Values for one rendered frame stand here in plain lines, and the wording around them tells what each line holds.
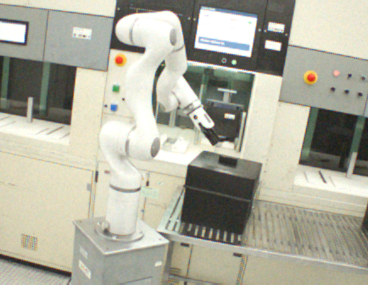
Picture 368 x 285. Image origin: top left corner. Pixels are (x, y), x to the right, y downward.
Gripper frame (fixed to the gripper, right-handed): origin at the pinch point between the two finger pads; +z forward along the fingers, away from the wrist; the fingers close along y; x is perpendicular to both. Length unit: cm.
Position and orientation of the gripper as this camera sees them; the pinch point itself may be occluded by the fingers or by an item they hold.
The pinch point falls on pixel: (214, 139)
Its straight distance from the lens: 195.0
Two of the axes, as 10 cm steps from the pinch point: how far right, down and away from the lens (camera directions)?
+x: -7.8, 5.3, 3.3
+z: 5.7, 8.2, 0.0
